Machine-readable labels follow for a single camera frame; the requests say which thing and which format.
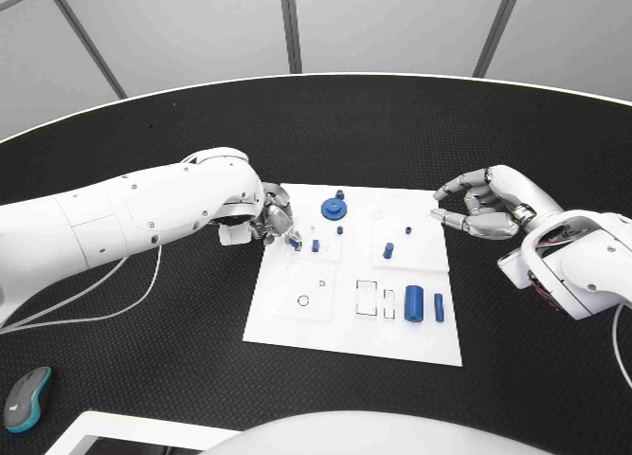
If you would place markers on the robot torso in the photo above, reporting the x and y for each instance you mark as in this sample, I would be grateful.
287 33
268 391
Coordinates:
376 435

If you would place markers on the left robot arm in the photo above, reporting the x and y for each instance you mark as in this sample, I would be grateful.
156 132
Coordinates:
142 213

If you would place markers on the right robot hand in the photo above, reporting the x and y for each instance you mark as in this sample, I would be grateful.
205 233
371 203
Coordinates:
510 188

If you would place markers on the white framed tablet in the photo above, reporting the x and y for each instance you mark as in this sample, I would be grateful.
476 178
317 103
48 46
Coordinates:
121 428

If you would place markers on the grey teal computer mouse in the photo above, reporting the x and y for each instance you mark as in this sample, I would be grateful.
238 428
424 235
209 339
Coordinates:
26 401

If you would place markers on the blue plug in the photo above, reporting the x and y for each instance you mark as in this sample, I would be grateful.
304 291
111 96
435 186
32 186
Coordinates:
294 243

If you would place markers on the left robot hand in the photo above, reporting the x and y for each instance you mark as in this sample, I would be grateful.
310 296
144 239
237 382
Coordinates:
277 216

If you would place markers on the thin blue cylinder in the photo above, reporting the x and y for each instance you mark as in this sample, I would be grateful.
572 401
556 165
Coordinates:
438 307

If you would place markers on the blue gear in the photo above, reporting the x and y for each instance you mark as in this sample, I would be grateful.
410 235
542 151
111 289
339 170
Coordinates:
335 209

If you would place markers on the white task board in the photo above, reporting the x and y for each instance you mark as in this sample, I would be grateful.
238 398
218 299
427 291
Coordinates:
346 330

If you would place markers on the thick blue cylinder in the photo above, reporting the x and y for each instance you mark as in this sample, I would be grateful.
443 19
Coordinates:
414 303

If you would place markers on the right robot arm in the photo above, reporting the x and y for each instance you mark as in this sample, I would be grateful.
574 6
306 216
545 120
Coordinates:
592 256

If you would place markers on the blue block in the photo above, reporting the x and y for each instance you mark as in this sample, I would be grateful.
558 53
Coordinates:
314 245

